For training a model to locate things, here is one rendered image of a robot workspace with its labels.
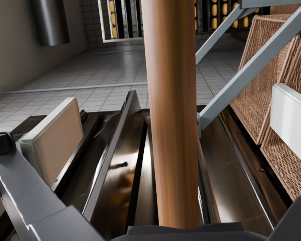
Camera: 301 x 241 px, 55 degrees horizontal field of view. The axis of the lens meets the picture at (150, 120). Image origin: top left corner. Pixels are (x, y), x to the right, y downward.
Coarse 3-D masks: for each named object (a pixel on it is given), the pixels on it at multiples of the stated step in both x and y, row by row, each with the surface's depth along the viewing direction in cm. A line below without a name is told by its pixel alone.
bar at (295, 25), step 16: (240, 0) 92; (256, 0) 91; (272, 0) 91; (288, 0) 91; (240, 16) 95; (224, 32) 96; (288, 32) 50; (208, 48) 98; (272, 48) 51; (256, 64) 52; (240, 80) 54; (224, 96) 55; (208, 112) 56; (208, 176) 39; (208, 192) 35; (208, 208) 32
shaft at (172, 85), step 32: (160, 0) 15; (192, 0) 16; (160, 32) 16; (192, 32) 16; (160, 64) 16; (192, 64) 17; (160, 96) 17; (192, 96) 17; (160, 128) 18; (192, 128) 18; (160, 160) 19; (192, 160) 19; (160, 192) 20; (192, 192) 20; (160, 224) 21; (192, 224) 20
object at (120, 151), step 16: (128, 112) 134; (128, 128) 127; (112, 144) 103; (128, 144) 120; (112, 160) 93; (128, 160) 114; (112, 176) 89; (128, 176) 109; (96, 192) 76; (112, 192) 86; (128, 192) 104; (96, 208) 71; (112, 208) 83; (96, 224) 69; (112, 224) 80
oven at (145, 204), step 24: (96, 120) 169; (144, 144) 155; (240, 144) 126; (72, 168) 125; (144, 168) 144; (264, 168) 107; (144, 192) 137; (264, 192) 93; (144, 216) 131; (0, 240) 94
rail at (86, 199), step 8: (128, 96) 159; (120, 112) 135; (112, 136) 110; (104, 152) 98; (104, 160) 93; (96, 168) 89; (96, 176) 84; (88, 192) 77; (88, 200) 74; (80, 208) 71
